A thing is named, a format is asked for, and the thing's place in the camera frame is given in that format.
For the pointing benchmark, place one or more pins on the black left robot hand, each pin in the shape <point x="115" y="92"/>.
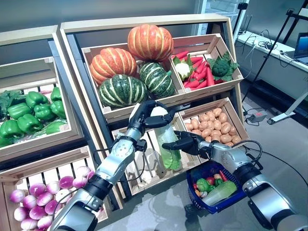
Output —
<point x="137" y="118"/>

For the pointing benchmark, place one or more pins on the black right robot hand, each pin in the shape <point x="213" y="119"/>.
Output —
<point x="190" y="144"/>

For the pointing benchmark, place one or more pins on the green white napa cabbage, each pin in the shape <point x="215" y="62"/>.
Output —
<point x="221" y="190"/>
<point x="166" y="134"/>

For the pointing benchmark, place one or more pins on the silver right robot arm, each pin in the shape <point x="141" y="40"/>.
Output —
<point x="231" y="156"/>

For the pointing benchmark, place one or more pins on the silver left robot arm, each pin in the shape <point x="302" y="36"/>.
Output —
<point x="120" y="151"/>

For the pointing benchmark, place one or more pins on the blue plastic shopping basket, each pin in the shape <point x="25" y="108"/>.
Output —
<point x="223" y="205"/>

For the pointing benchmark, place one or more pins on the wooden crate with pumpkins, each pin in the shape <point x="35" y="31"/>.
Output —
<point x="115" y="112"/>

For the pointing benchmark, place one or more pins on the green striped pumpkin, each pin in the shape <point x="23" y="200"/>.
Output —
<point x="121" y="91"/>
<point x="156" y="79"/>

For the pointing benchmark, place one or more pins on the wooden crate with potatoes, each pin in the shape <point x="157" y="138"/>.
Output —
<point x="202" y="109"/>

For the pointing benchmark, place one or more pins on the wooden slatted crate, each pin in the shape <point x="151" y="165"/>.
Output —
<point x="168" y="178"/>

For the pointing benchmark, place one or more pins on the small red tomato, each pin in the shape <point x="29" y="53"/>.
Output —
<point x="210" y="181"/>

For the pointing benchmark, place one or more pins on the small tan potato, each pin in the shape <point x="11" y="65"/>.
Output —
<point x="217" y="176"/>

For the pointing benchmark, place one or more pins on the small orange carrot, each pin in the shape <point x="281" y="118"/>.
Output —
<point x="223" y="176"/>

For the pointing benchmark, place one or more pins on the small green pepper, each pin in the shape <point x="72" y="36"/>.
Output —
<point x="211" y="188"/>
<point x="218" y="182"/>

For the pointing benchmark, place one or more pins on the small orange fruit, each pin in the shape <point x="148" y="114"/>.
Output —
<point x="197" y="193"/>

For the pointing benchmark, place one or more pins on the small white garlic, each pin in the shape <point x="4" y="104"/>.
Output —
<point x="203" y="194"/>

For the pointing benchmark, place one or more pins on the orange striped pumpkin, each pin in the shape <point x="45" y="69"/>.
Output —
<point x="113" y="63"/>
<point x="149" y="43"/>

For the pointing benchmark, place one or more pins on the red orange carrot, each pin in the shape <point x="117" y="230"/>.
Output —
<point x="201" y="84"/>
<point x="210" y="77"/>
<point x="191" y="84"/>
<point x="181" y="55"/>

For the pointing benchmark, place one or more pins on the wooden crate with carrots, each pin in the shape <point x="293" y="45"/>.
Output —
<point x="216" y="86"/>

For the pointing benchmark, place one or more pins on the white cauliflower with leaves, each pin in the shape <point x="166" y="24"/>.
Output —
<point x="183" y="68"/>

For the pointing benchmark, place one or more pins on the purple white turnip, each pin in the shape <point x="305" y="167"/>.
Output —
<point x="30" y="201"/>
<point x="90" y="174"/>
<point x="83" y="171"/>
<point x="80" y="182"/>
<point x="66" y="181"/>
<point x="63" y="195"/>
<point x="17" y="195"/>
<point x="53" y="187"/>
<point x="37" y="188"/>
<point x="44" y="198"/>

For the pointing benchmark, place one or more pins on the long green vegetable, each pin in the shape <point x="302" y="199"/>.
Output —
<point x="55" y="126"/>

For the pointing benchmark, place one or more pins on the green broccoli with leaves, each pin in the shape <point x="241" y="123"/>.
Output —
<point x="221" y="67"/>

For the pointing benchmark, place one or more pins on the wooden crate with green peppers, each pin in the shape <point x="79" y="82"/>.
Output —
<point x="43" y="144"/>

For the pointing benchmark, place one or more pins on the wooden crate with purple turnips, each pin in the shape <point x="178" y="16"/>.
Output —
<point x="48" y="161"/>

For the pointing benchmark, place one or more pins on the white desk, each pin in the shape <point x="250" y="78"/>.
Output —
<point x="272" y="69"/>

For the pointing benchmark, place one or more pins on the black tripod stand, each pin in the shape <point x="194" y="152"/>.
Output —
<point x="267" y="57"/>

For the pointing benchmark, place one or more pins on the dark leafy greens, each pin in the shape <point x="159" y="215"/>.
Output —
<point x="9" y="101"/>

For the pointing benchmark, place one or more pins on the glass door cabinet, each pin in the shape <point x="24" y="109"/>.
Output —
<point x="216" y="9"/>

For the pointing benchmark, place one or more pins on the open laptop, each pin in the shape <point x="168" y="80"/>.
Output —
<point x="302" y="45"/>

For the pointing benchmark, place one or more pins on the grey power strip red switch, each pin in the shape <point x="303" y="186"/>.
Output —
<point x="258" y="115"/>

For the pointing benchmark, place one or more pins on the wooden display shelf dark frame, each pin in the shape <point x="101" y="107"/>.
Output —
<point x="144" y="21"/>
<point x="24" y="36"/>

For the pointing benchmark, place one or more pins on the black camera on thin stand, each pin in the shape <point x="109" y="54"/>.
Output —
<point x="242" y="6"/>

